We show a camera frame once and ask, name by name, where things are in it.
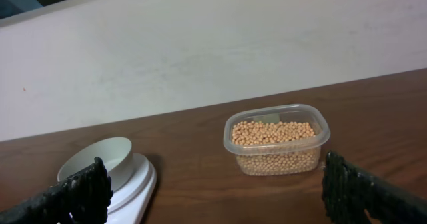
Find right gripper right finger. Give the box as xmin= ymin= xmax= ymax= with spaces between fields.
xmin=322 ymin=151 xmax=426 ymax=223

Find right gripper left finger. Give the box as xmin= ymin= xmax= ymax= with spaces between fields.
xmin=1 ymin=157 xmax=113 ymax=224

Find white digital kitchen scale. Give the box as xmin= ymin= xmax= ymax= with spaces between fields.
xmin=106 ymin=153 xmax=157 ymax=224

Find grey round bowl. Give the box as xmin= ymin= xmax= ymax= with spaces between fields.
xmin=57 ymin=137 xmax=134 ymax=191

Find clear plastic container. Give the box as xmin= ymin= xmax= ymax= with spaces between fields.
xmin=223 ymin=104 xmax=330 ymax=176

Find pile of soybeans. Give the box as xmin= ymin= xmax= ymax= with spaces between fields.
xmin=231 ymin=121 xmax=321 ymax=176

